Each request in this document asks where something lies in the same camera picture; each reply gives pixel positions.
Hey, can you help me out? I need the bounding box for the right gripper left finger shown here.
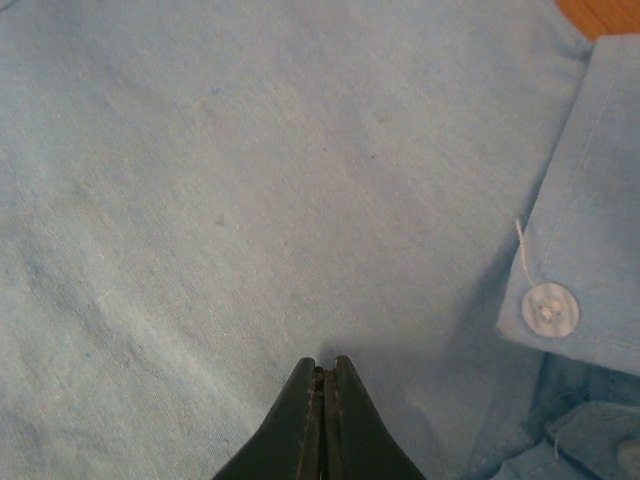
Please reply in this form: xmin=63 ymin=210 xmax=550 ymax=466
xmin=214 ymin=358 xmax=324 ymax=480

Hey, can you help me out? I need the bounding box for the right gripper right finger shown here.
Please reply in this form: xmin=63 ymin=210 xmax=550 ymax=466
xmin=322 ymin=355 xmax=424 ymax=480

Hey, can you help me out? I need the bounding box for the light blue shirt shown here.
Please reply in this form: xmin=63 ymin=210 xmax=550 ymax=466
xmin=1 ymin=1 xmax=639 ymax=479

